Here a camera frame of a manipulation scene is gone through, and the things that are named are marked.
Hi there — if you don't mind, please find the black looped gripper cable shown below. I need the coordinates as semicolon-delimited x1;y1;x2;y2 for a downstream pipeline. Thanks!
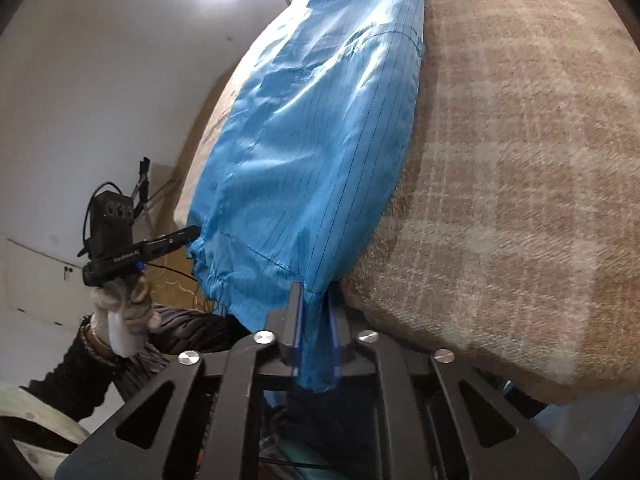
76;185;101;259

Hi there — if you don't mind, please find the person's left forearm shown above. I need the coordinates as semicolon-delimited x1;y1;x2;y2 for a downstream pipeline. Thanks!
15;305;251;423

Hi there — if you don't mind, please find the person's pale green clothing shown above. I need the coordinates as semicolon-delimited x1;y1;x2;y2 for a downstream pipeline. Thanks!
0;380;88;480

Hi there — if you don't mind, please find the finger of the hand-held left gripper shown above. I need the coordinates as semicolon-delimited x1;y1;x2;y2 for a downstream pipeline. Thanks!
142;226;201;259

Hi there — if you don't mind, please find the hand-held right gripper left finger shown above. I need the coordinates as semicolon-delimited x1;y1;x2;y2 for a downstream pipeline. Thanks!
54;282;303;480

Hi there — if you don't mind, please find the thin black cable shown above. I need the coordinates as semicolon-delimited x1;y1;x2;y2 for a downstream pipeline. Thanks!
144;261;203;283

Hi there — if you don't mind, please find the person's left hand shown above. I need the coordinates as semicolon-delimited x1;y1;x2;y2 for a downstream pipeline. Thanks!
92;275;161;336

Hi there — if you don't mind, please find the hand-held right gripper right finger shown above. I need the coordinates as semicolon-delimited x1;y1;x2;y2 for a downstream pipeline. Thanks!
327;292;583;480

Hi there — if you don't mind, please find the blue striped work coat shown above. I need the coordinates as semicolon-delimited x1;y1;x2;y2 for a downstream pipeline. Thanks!
186;0;427;393

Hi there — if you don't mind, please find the beaded bracelet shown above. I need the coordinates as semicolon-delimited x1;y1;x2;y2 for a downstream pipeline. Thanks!
80;315;123;361

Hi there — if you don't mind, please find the black clamp stand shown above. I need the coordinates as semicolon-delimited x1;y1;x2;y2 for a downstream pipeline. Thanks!
131;157;152;216

